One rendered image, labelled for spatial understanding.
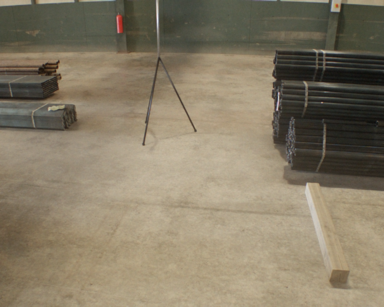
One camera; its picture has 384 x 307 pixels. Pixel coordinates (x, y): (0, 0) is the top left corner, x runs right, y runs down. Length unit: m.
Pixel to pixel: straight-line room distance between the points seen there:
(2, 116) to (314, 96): 3.73
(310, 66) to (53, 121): 3.03
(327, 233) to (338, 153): 0.95
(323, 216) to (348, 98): 1.12
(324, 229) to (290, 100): 1.19
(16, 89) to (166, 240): 4.38
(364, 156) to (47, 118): 3.53
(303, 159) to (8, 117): 3.59
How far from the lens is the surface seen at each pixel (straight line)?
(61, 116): 4.29
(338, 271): 2.12
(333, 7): 9.90
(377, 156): 3.19
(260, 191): 2.86
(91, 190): 2.93
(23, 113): 4.58
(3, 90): 6.22
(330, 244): 2.28
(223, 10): 9.99
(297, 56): 3.43
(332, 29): 10.08
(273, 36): 10.04
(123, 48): 10.49
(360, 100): 3.14
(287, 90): 3.00
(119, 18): 10.25
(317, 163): 3.14
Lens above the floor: 1.49
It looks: 25 degrees down
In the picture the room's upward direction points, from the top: straight up
